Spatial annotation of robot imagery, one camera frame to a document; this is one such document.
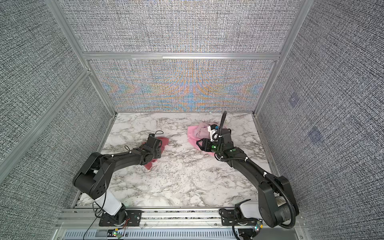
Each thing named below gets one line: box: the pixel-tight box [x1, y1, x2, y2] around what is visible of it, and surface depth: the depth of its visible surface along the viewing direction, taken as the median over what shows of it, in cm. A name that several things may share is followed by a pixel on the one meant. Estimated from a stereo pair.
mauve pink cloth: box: [195, 121, 220, 140], surface depth 102 cm
